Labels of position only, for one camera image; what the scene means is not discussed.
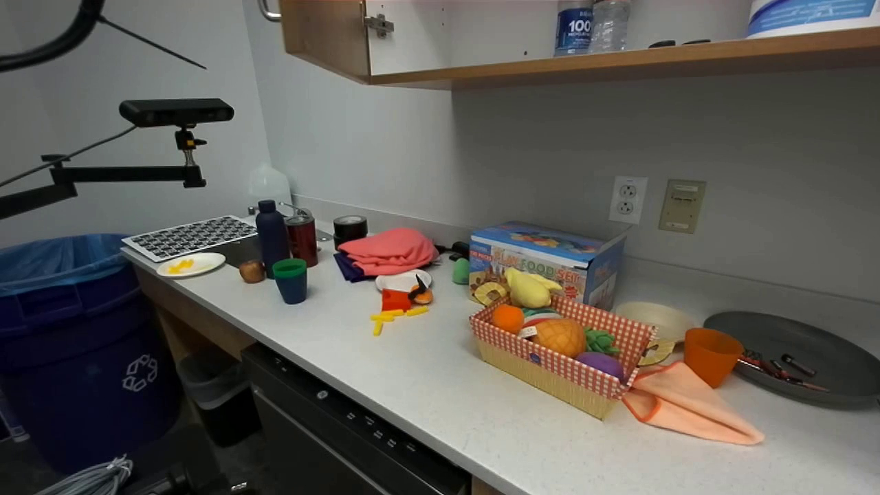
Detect pale yellow toy slice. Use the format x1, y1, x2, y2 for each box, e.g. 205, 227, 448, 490
637, 337, 681, 371

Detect tan sliced toy food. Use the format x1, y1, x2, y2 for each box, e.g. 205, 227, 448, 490
469, 278, 512, 311

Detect coral pink cloth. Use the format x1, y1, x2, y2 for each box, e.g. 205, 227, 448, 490
338, 227, 442, 281

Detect small black waste bin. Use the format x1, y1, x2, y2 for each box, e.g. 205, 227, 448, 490
175, 352, 263, 450

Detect white tub with blue label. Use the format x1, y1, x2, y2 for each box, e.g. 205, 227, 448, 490
745, 0, 880, 41

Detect purple toy eggplant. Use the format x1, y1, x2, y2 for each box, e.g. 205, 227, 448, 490
576, 352, 627, 382

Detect dark red jar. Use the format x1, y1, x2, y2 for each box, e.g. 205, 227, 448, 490
283, 206, 321, 268

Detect red checkered basket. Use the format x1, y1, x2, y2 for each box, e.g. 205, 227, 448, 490
466, 297, 660, 422

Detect dark blue cloth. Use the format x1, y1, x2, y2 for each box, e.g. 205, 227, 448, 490
332, 249, 369, 286

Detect reddish brown toy strip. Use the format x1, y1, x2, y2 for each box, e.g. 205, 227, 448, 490
737, 352, 833, 399

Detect wooden cabinet door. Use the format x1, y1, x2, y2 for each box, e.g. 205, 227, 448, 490
256, 0, 374, 85

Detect green toy vegetable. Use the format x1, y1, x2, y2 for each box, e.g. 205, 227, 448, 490
582, 327, 618, 356

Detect orange plastic cup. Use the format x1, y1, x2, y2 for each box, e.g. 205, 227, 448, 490
681, 327, 747, 391

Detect translucent white jug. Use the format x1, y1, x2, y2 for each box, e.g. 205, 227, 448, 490
244, 161, 297, 217

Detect peach cloth napkin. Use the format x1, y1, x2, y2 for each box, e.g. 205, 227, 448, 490
618, 356, 767, 450

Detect white power outlet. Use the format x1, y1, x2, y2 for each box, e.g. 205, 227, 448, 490
608, 172, 652, 227

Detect small brown round toy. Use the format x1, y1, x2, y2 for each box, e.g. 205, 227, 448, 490
235, 259, 270, 286

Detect beige round plate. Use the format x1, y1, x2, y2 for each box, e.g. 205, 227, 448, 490
612, 300, 704, 352

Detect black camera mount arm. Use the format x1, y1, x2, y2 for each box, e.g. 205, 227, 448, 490
0, 127, 209, 223

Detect dark grey round plate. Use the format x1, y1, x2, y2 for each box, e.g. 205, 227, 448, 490
700, 311, 880, 414

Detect water bottle with blue label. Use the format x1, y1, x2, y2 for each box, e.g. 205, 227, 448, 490
552, 0, 596, 58

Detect yellow orange toy mango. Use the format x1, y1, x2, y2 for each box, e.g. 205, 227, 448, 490
532, 316, 587, 360

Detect clear water bottle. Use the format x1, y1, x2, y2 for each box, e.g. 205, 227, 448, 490
591, 0, 634, 55

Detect white red toy slice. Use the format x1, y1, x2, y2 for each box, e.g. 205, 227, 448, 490
520, 314, 560, 342

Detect blue recycling bin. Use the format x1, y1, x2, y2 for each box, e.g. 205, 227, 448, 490
0, 230, 187, 476

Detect red toy block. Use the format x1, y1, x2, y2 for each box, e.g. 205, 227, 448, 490
378, 289, 418, 314

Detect orange toy fruit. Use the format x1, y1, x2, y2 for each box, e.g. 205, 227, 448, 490
490, 301, 528, 336

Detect yellow toy fries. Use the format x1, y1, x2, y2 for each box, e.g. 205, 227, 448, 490
369, 304, 435, 337

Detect small white round plate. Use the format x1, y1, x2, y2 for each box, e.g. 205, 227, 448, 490
374, 268, 437, 297

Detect white oval plate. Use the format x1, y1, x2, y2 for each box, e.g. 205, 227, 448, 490
154, 249, 227, 281

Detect beige wall plate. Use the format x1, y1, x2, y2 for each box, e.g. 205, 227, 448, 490
656, 176, 710, 235

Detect wooden wall cabinet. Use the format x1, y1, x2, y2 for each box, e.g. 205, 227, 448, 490
365, 0, 880, 89

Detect wooden counter frame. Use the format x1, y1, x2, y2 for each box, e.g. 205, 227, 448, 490
135, 268, 256, 367

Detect dark blue bottle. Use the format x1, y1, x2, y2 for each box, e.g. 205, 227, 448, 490
252, 197, 292, 272

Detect green cup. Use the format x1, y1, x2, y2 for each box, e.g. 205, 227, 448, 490
270, 256, 311, 307

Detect black dishwasher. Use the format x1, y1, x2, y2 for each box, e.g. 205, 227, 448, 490
242, 341, 475, 495

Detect dark toy piece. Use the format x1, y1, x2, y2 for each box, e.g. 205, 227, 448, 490
780, 352, 820, 378

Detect black bar camera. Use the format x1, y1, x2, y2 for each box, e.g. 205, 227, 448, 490
117, 96, 235, 129

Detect thick black cable hose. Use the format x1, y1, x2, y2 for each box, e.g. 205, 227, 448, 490
0, 0, 107, 73

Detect grey plastic bag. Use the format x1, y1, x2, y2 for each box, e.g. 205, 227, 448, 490
36, 452, 136, 495

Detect metal cabinet hinge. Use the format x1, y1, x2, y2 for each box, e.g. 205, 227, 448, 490
363, 7, 398, 41

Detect colourful toy cardboard box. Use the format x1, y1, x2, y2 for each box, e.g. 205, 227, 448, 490
466, 219, 627, 311

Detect black cylinder can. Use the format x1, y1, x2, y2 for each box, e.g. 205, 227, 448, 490
332, 213, 370, 248

